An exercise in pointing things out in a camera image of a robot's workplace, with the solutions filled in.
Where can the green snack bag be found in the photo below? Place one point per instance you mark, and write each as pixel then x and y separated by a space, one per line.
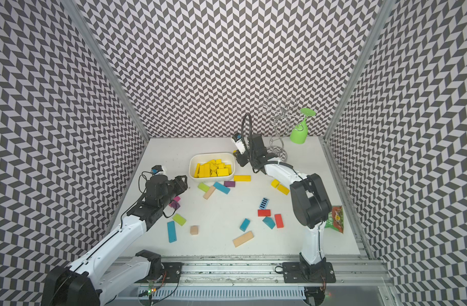
pixel 336 219

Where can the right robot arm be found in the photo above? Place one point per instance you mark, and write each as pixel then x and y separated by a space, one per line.
pixel 310 202

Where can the blue ridged block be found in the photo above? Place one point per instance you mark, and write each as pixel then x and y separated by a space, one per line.
pixel 264 203

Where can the red upright block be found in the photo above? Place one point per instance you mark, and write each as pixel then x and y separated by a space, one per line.
pixel 279 221

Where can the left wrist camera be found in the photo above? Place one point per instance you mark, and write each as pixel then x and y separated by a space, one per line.
pixel 156 169

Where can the long teal block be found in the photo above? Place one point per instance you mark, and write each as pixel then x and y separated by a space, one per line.
pixel 172 234

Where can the light green block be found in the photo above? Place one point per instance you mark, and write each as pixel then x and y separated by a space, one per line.
pixel 205 188
pixel 179 219

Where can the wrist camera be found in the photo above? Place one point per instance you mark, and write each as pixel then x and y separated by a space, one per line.
pixel 156 169
pixel 239 143

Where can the teal block back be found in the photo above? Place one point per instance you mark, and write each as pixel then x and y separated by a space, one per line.
pixel 221 188

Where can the small natural wood cube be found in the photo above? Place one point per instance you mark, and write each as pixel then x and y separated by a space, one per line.
pixel 194 230

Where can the small teal block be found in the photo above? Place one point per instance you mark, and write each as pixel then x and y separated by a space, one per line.
pixel 245 224

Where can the long yellow bar block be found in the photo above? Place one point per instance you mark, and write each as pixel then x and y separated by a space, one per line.
pixel 242 178

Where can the yellow flat block right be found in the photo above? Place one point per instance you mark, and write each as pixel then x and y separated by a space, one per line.
pixel 283 189

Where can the dark purple block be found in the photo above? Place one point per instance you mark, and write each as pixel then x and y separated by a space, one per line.
pixel 175 205

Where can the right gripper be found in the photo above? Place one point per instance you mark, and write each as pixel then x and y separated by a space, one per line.
pixel 238 157

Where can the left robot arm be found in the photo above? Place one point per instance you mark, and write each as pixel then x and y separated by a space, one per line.
pixel 87 281

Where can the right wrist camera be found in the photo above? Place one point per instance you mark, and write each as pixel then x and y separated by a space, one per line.
pixel 239 143

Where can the green plastic goblet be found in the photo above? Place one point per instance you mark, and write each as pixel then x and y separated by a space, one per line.
pixel 300 132

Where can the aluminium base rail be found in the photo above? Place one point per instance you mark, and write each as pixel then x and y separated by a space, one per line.
pixel 266 270

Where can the red flat block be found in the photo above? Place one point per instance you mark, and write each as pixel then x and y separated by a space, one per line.
pixel 264 213

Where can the teal wedge block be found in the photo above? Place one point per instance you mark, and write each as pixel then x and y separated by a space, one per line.
pixel 269 222

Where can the natural wood block back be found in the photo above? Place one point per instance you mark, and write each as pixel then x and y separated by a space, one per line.
pixel 210 191

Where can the light green block front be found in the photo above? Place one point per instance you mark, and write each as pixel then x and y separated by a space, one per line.
pixel 179 219

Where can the white plastic tray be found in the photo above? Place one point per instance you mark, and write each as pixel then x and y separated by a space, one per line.
pixel 216 167

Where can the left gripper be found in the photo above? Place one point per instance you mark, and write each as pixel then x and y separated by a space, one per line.
pixel 180 185

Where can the long natural wood block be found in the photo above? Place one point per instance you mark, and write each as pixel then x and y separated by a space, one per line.
pixel 243 239

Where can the light green block back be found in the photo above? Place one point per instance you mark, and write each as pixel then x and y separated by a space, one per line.
pixel 205 188

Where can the metal wire cup rack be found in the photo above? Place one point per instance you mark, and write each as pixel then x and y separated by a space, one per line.
pixel 281 112

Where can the yellow square block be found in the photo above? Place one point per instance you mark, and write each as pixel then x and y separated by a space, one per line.
pixel 275 183

